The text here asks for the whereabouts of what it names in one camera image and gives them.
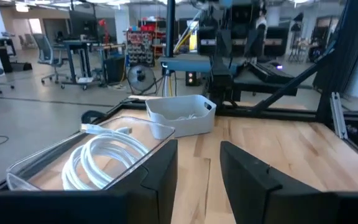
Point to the parts bin shelf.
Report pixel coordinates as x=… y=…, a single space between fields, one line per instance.
x=140 y=46

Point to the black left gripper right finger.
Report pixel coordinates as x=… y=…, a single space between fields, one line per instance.
x=259 y=199

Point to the black floor fan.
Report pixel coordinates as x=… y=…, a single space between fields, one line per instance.
x=141 y=78

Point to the black monitor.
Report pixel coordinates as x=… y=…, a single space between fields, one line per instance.
x=82 y=25

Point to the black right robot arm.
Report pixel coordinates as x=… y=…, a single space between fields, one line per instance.
x=221 y=84

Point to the black pole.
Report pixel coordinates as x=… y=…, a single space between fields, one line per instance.
x=170 y=28

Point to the black power supply box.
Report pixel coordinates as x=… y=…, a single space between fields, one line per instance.
x=190 y=78

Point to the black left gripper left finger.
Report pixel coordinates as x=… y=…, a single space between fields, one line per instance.
x=157 y=193

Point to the black aluminium rig frame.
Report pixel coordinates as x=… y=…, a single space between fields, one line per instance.
x=291 y=113

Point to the clear plastic container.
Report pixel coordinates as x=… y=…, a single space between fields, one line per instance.
x=57 y=146

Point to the black leg work desk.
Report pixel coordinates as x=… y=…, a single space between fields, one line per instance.
x=79 y=62

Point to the black keyboard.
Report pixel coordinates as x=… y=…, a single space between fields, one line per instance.
x=270 y=72

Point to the grey cart top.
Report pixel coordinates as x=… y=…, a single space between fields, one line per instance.
x=185 y=63

